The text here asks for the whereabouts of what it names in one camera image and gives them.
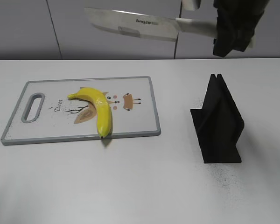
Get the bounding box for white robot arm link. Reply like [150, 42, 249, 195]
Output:
[182, 0, 201, 11]

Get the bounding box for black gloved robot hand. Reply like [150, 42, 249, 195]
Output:
[213, 0, 269, 57]

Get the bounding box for grey-rimmed white cutting board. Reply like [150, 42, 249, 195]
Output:
[1, 76, 161, 145]

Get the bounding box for white-handled kitchen knife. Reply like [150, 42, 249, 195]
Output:
[84, 7, 217, 42]

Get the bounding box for black knife stand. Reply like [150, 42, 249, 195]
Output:
[190, 74, 245, 163]

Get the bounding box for yellow plastic banana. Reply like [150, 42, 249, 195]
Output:
[67, 87, 112, 139]

